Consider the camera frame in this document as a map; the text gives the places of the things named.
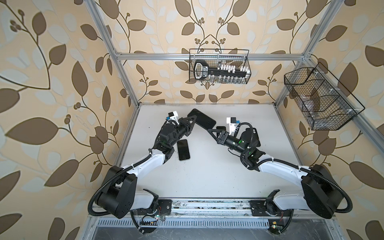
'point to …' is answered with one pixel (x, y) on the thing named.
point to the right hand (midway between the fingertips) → (209, 132)
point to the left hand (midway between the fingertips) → (198, 115)
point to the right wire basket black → (326, 104)
